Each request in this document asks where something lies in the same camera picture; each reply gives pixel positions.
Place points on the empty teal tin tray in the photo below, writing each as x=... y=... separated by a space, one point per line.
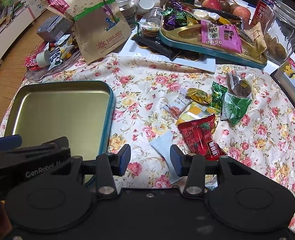
x=81 y=111

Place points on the small clear cracker jar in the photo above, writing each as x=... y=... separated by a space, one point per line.
x=150 y=25

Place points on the black white snack packet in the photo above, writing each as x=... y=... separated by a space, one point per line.
x=55 y=58

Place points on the white candy sachet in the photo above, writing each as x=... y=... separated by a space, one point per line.
x=162 y=145

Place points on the green foil candy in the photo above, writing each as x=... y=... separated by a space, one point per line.
x=218 y=92

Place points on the white cabinet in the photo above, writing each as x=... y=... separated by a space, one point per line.
x=10 y=32

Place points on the green white snack packet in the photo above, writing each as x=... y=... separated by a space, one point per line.
x=233 y=108

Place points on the clear plastic cookie jar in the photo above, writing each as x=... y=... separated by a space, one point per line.
x=279 y=34

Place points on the brown kraft snack bag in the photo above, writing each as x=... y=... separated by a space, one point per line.
x=98 y=25

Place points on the red candy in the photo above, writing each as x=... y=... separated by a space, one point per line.
x=198 y=135

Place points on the glass dish of snacks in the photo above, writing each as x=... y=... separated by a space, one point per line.
x=70 y=53

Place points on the dark plum snack packet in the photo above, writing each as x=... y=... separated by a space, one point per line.
x=239 y=86

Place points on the white cup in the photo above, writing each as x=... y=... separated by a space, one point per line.
x=143 y=6

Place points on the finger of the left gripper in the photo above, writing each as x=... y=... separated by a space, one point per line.
x=10 y=142

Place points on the gold foil candy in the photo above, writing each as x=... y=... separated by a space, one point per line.
x=199 y=96

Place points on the red apple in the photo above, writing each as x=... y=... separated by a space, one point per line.
x=213 y=4
x=242 y=12

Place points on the clear red snack packet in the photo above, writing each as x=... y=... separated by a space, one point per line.
x=176 y=108

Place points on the teal gold snack tray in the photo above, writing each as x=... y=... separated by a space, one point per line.
x=181 y=26

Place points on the yellow white snack packet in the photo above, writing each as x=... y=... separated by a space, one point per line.
x=195 y=111

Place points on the floral tablecloth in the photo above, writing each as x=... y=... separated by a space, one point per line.
x=152 y=124

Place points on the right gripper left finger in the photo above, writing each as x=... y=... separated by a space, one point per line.
x=105 y=167

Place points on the white flat box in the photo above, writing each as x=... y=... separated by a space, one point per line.
x=153 y=49

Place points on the grey cardboard box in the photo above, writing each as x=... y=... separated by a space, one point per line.
x=53 y=28

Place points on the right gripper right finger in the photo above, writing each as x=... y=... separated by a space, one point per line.
x=195 y=168

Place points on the pink snack packet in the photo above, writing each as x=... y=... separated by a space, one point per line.
x=224 y=36

